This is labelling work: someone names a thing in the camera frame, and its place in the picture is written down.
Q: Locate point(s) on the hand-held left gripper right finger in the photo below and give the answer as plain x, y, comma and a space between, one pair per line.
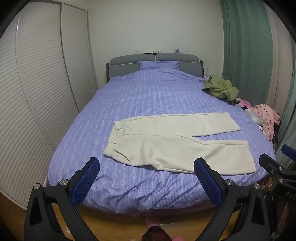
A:
208, 183

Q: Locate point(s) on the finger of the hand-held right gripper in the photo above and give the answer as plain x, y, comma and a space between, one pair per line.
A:
289, 151
268, 162

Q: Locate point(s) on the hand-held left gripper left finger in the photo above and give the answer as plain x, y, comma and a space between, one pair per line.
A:
85, 182

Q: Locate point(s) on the cream pants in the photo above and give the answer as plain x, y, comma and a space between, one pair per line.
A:
173, 148

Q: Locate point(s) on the person's right forearm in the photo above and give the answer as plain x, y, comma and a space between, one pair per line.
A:
285, 222

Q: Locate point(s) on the green curtain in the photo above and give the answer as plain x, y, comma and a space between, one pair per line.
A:
245, 41
288, 120

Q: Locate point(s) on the pink printed garment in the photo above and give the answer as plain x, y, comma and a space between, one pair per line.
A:
266, 115

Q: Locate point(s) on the white fluffy cloth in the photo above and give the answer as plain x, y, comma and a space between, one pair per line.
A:
254, 117

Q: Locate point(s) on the magenta cloth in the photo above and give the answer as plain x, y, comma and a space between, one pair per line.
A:
242, 103

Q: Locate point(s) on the person's leg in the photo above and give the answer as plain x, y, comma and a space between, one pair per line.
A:
157, 234

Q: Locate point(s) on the olive green garment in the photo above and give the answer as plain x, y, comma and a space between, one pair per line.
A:
219, 87

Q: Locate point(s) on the white sheer curtain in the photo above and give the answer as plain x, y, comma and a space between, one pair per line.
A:
281, 58

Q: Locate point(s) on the small clear bottle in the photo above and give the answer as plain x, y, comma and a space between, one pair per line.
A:
207, 72

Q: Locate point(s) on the grey padded headboard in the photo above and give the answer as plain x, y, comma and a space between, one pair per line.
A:
124, 62

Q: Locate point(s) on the purple patterned pillow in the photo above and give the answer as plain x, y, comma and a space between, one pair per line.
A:
159, 64

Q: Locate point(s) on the small purple toy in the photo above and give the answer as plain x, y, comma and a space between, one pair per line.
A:
177, 51

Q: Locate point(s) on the teal cloth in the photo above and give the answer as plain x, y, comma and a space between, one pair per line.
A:
137, 51

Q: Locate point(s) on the flat black object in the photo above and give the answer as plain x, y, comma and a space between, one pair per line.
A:
148, 53

